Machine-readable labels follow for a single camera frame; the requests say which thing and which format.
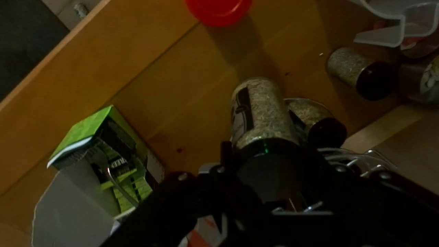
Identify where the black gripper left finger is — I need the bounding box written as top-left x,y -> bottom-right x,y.
101,142 -> 272,247

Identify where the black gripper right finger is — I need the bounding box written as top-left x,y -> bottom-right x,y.
274,146 -> 439,247

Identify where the grey cardboard box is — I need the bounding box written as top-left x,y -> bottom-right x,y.
31,157 -> 139,247

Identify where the green tea box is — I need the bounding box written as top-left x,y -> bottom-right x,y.
46,105 -> 167,217

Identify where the clear plastic measuring jug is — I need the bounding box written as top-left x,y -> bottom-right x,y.
349,0 -> 439,50

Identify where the red lid spice jar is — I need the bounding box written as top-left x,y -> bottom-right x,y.
185,0 -> 254,28

